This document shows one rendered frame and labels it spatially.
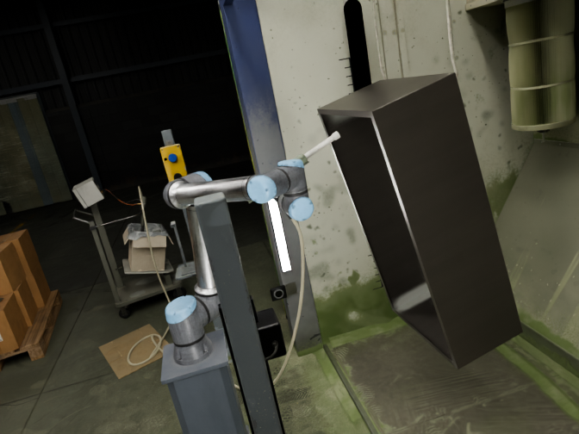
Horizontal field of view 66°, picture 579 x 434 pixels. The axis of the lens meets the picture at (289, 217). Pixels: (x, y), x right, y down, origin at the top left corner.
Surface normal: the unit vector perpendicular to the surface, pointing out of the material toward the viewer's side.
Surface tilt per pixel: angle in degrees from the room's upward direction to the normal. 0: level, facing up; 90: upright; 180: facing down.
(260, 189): 90
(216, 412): 90
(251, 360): 90
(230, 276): 90
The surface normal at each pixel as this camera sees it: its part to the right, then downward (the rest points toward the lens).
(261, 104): 0.22, 0.25
